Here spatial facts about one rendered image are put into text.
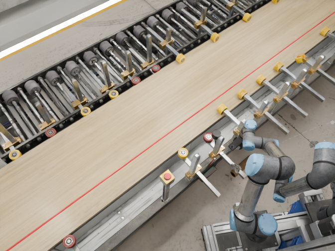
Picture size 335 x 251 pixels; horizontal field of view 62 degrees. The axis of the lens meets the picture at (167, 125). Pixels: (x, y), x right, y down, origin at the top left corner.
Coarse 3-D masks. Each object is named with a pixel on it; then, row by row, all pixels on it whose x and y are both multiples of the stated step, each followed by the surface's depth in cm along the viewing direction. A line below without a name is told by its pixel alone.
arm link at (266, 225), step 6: (258, 216) 161; (264, 216) 159; (270, 216) 160; (258, 222) 158; (264, 222) 157; (270, 222) 158; (276, 222) 159; (258, 228) 158; (264, 228) 156; (270, 228) 156; (276, 228) 157; (258, 234) 160; (264, 234) 158; (270, 234) 156
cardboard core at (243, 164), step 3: (246, 159) 306; (243, 162) 304; (240, 165) 302; (243, 165) 302; (243, 168) 302; (231, 171) 299; (234, 171) 298; (231, 174) 304; (234, 174) 304; (237, 174) 299
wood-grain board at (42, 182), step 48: (288, 0) 313; (240, 48) 274; (288, 48) 276; (144, 96) 242; (192, 96) 244; (48, 144) 216; (96, 144) 218; (144, 144) 219; (0, 192) 197; (48, 192) 198; (96, 192) 199; (0, 240) 182; (48, 240) 183
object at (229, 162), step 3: (210, 144) 226; (213, 144) 226; (213, 147) 225; (219, 153) 222; (222, 153) 222; (222, 156) 221; (225, 156) 221; (225, 159) 220; (228, 159) 220; (228, 162) 219; (231, 162) 219; (240, 171) 215; (240, 174) 214; (243, 174) 214; (243, 177) 213
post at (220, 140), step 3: (219, 138) 199; (222, 138) 199; (216, 141) 205; (219, 141) 202; (222, 141) 203; (216, 144) 208; (219, 144) 204; (216, 147) 211; (219, 147) 211; (213, 150) 218; (216, 150) 214; (216, 153) 220; (210, 159) 232
